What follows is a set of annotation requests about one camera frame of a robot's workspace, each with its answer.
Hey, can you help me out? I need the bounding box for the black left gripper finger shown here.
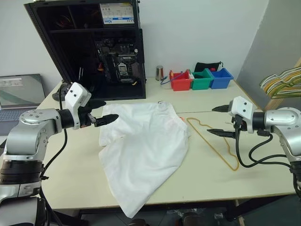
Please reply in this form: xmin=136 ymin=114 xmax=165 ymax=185
xmin=94 ymin=113 xmax=119 ymax=128
xmin=87 ymin=100 xmax=107 ymax=111

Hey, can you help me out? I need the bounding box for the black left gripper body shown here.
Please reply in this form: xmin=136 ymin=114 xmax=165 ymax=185
xmin=79 ymin=105 xmax=97 ymax=129

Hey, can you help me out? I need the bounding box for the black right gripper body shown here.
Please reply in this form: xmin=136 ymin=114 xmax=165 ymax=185
xmin=227 ymin=103 xmax=248 ymax=138

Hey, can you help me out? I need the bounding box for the yellow wire hanger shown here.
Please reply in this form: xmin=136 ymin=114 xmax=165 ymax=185
xmin=186 ymin=117 xmax=240 ymax=171

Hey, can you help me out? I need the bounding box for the white cloth garment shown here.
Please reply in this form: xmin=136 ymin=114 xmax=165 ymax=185
xmin=98 ymin=101 xmax=191 ymax=218

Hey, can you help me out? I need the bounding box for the blue plastic bin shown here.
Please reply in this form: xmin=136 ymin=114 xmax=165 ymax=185
xmin=209 ymin=67 xmax=234 ymax=89

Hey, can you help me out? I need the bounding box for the green plastic bin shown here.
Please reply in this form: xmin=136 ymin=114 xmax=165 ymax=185
xmin=190 ymin=68 xmax=214 ymax=91

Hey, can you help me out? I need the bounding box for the dark grey rounded object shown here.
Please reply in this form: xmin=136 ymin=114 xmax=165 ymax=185
xmin=52 ymin=81 xmax=71 ymax=102

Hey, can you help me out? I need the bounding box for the stack of coloured hangers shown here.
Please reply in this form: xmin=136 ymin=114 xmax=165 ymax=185
xmin=262 ymin=70 xmax=301 ymax=96

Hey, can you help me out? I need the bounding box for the red plastic bin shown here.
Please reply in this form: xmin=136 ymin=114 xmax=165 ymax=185
xmin=169 ymin=70 xmax=194 ymax=92

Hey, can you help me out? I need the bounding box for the black motherboard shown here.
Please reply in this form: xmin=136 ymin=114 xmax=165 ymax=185
xmin=95 ymin=37 xmax=142 ymax=83

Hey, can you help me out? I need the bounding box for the black computer case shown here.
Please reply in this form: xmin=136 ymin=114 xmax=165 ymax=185
xmin=24 ymin=0 xmax=147 ymax=100

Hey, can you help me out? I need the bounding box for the metal cup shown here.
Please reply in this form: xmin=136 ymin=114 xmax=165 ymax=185
xmin=155 ymin=65 xmax=165 ymax=81

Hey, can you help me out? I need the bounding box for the grey laptop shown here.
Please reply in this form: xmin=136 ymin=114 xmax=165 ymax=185
xmin=0 ymin=73 xmax=47 ymax=136

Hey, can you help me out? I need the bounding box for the grey partition panel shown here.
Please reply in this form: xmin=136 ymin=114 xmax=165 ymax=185
xmin=236 ymin=0 xmax=301 ymax=112

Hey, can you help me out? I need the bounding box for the black table brace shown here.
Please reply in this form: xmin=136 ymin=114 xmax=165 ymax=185
xmin=225 ymin=196 xmax=293 ymax=222

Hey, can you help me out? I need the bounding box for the wooden table leg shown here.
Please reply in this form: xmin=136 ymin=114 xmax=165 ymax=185
xmin=234 ymin=199 xmax=246 ymax=226

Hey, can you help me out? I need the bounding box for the power supply with label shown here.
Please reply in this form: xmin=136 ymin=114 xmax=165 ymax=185
xmin=99 ymin=2 xmax=137 ymax=25

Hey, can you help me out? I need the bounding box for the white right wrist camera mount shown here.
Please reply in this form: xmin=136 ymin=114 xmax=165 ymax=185
xmin=229 ymin=96 xmax=256 ymax=134

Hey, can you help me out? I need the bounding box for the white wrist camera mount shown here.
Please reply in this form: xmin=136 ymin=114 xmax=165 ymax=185
xmin=229 ymin=96 xmax=256 ymax=134
xmin=64 ymin=82 xmax=92 ymax=130

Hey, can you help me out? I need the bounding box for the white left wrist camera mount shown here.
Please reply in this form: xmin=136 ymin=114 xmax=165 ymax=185
xmin=64 ymin=82 xmax=92 ymax=130

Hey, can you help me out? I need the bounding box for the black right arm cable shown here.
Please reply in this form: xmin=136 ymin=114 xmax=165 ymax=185
xmin=233 ymin=115 xmax=295 ymax=169

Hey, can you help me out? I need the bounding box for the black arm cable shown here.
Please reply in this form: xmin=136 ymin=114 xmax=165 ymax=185
xmin=39 ymin=84 xmax=69 ymax=226
xmin=233 ymin=115 xmax=295 ymax=169

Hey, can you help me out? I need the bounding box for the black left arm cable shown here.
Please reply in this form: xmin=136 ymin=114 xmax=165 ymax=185
xmin=39 ymin=84 xmax=69 ymax=226

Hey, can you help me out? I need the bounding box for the black drawstring pouch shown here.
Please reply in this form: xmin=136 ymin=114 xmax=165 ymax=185
xmin=194 ymin=61 xmax=224 ymax=73

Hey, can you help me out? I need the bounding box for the thin blue cable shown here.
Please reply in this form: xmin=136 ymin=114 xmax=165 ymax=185
xmin=160 ymin=75 xmax=174 ymax=86

